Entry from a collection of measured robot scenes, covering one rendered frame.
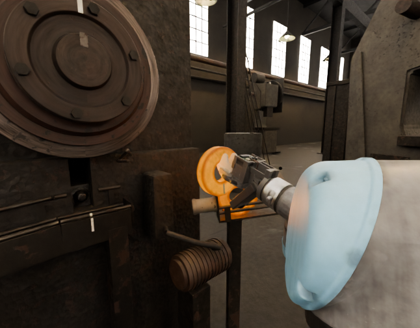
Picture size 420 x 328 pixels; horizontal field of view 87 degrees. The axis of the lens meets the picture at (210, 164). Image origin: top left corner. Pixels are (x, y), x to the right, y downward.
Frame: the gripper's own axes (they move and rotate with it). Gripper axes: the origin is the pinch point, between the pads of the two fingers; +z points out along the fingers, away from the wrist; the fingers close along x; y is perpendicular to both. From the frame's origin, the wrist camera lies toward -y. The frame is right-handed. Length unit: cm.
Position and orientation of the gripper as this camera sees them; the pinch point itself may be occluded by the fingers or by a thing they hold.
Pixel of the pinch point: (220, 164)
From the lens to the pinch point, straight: 70.3
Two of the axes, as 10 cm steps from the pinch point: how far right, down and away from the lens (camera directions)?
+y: 1.9, -9.1, -3.6
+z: -5.8, -4.0, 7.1
